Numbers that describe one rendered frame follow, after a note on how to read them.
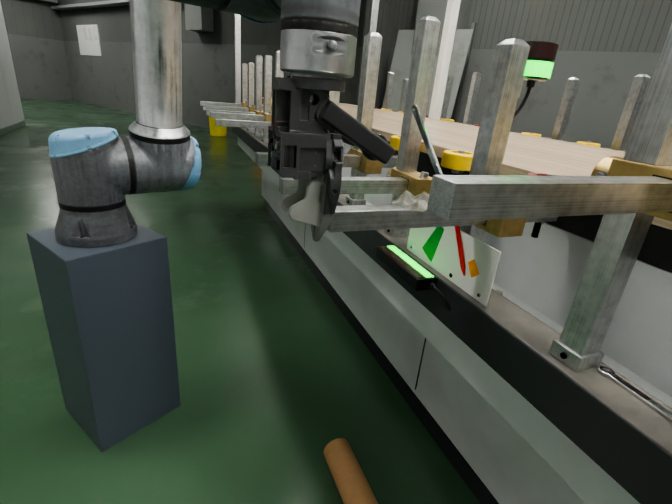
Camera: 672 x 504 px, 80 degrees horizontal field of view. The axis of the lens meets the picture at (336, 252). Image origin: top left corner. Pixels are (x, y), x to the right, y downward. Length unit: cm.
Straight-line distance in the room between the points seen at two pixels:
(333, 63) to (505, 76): 31
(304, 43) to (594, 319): 48
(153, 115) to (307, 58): 70
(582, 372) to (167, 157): 100
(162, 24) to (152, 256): 57
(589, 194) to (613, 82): 494
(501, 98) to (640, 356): 48
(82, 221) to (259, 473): 82
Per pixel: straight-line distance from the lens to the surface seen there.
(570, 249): 88
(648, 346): 83
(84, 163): 112
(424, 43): 92
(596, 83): 537
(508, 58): 71
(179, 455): 137
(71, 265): 111
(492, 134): 71
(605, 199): 44
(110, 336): 123
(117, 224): 117
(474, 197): 33
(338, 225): 56
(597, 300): 59
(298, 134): 49
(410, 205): 60
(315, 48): 49
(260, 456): 134
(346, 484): 120
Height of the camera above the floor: 102
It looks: 22 degrees down
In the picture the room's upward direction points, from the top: 5 degrees clockwise
